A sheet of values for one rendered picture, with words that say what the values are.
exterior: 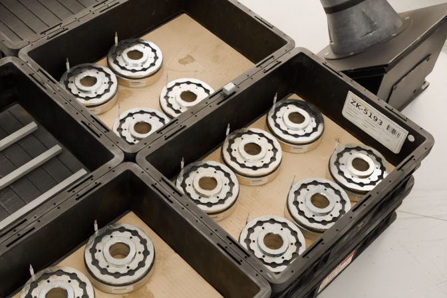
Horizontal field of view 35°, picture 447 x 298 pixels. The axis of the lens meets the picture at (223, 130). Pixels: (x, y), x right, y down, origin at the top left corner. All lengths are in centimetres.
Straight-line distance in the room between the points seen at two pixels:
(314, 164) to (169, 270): 32
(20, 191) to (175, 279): 29
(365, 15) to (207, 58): 32
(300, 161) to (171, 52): 35
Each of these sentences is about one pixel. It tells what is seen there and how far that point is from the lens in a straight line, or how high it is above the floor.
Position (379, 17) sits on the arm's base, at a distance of 142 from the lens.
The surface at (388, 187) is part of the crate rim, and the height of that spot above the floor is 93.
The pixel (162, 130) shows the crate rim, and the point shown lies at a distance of 110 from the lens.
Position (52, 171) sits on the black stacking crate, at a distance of 119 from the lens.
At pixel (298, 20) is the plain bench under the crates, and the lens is 170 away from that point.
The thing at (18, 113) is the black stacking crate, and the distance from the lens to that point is 128.
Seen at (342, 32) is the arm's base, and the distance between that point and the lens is 142.
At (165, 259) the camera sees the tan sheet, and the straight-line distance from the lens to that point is 108.
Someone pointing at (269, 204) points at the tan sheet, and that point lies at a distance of 116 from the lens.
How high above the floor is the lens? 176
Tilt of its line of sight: 48 degrees down
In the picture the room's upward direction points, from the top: 8 degrees clockwise
